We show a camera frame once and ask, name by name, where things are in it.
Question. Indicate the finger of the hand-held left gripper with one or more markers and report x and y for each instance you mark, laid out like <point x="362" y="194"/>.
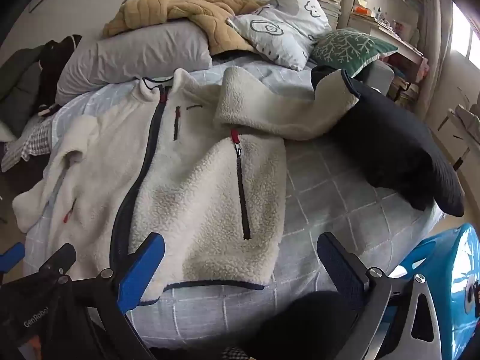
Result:
<point x="56" y="261"/>
<point x="11" y="259"/>

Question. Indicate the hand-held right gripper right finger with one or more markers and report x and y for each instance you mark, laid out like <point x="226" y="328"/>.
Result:
<point x="339" y="266"/>

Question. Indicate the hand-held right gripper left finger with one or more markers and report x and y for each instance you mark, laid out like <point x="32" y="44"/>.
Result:
<point x="144" y="266"/>

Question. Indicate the white fleece jacket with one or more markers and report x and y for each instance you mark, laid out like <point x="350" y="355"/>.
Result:
<point x="195" y="195"/>

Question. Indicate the light blue checked bed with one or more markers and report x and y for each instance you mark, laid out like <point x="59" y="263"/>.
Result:
<point x="337" y="202"/>

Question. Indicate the person's dark clothing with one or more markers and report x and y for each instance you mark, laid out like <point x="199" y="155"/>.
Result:
<point x="300" y="326"/>

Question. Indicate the gingham checked cloth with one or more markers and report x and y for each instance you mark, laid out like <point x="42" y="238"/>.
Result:
<point x="26" y="146"/>

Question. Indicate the black cloth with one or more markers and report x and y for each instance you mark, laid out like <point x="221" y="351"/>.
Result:
<point x="393" y="146"/>

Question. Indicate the grey padded jacket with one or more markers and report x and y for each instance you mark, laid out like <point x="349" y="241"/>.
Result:
<point x="18" y="82"/>

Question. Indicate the white furniture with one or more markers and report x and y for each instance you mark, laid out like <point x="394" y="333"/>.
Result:
<point x="461" y="131"/>

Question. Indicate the grey armchair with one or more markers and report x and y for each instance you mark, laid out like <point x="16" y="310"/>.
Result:
<point x="380" y="77"/>

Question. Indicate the black garment with white trim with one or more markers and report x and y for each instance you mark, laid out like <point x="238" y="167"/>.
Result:
<point x="56" y="67"/>

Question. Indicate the grey pillow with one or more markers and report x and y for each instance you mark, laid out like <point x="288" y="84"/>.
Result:
<point x="131" y="56"/>

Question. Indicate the green branch-pattern cushion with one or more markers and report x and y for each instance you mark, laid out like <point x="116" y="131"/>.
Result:
<point x="348" y="48"/>

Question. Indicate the cluttered desk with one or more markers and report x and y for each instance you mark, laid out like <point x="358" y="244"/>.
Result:
<point x="397" y="41"/>

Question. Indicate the curtain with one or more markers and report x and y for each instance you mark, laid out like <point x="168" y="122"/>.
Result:
<point x="435" y="45"/>

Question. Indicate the white printed pillow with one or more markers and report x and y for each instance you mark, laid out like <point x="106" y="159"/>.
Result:
<point x="285" y="30"/>

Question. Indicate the stack of books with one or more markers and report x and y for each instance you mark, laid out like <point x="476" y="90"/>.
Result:
<point x="327" y="7"/>

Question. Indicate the tan quilted blanket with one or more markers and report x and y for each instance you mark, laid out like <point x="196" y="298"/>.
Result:
<point x="210" y="11"/>

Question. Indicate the window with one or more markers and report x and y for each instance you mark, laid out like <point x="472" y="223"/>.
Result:
<point x="465" y="33"/>

